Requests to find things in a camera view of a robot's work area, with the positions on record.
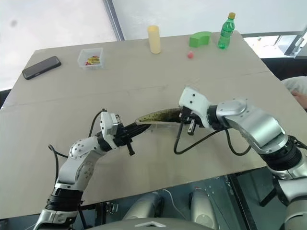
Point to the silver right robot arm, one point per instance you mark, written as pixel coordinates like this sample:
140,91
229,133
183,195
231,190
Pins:
259,124

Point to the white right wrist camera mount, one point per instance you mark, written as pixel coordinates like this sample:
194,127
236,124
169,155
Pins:
193,100

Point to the small red ball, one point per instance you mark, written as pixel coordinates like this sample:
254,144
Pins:
190,54

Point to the grey metal frame post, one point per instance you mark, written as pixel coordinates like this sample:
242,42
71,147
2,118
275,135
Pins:
115,19

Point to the black smartphone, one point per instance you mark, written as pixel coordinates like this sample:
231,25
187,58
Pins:
41,67

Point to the person's bare hand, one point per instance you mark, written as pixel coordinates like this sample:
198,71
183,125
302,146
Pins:
301,99

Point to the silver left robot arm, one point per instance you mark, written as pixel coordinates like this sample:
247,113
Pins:
79,163

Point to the pale yellow cylinder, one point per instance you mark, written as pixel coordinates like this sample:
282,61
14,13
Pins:
154,39

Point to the clear plastic box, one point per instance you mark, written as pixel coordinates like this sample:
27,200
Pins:
96,67

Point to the dark speckled pouch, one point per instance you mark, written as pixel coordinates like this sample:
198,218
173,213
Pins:
158,116

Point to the person's white sleeve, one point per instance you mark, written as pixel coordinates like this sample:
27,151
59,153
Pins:
296,83

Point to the green plastic bottle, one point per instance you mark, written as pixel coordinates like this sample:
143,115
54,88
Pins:
226,32

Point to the grey robot torso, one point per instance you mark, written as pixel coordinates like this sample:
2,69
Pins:
148,224

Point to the yellow items bundle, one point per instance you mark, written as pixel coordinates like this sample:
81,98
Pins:
94,60

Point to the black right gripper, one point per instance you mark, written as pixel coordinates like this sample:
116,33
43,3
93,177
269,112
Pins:
190,121

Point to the grey rounded robot leg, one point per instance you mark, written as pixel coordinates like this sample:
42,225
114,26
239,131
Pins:
144,206
202,208

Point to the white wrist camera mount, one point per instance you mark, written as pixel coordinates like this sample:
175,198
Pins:
193,100
106,127

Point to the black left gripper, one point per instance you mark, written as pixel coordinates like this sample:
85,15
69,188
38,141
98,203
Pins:
121,139

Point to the green curved block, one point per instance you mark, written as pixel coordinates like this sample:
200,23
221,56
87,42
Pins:
199,39

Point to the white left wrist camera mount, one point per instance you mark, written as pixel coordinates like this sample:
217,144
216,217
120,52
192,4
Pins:
106,127

